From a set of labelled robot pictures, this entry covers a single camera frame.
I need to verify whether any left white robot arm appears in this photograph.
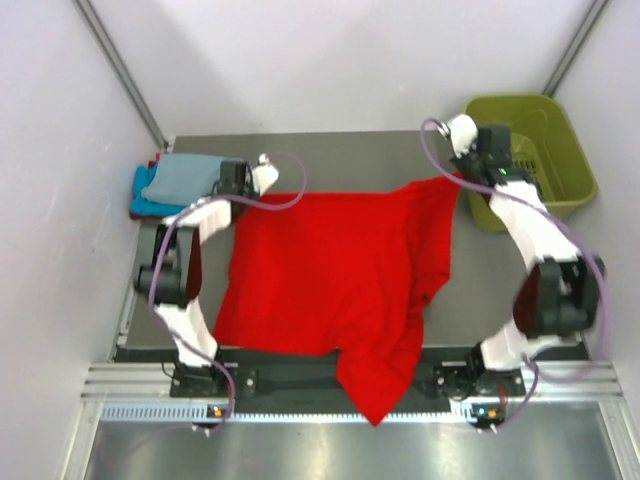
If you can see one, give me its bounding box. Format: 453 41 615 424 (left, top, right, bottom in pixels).
129 154 279 397

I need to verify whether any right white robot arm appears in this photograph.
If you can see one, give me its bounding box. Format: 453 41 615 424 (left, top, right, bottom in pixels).
444 115 604 396

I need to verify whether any grey-blue folded t shirt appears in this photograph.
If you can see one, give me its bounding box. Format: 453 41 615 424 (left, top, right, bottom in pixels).
141 153 242 207

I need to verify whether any green plastic basket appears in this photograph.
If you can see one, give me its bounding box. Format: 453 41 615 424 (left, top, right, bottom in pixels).
464 94 598 220

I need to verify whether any bright blue folded t shirt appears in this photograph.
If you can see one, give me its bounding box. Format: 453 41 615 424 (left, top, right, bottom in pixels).
129 164 186 219

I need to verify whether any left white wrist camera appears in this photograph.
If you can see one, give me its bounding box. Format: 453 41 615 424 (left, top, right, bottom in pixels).
251 153 279 197

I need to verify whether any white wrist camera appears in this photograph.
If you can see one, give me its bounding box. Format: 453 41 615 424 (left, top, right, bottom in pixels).
436 114 478 158
251 153 279 197

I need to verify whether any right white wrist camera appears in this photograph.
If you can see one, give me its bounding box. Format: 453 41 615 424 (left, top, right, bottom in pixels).
436 114 478 158

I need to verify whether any white slotted cable duct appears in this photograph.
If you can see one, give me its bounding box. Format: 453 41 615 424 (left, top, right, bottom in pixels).
101 402 498 424

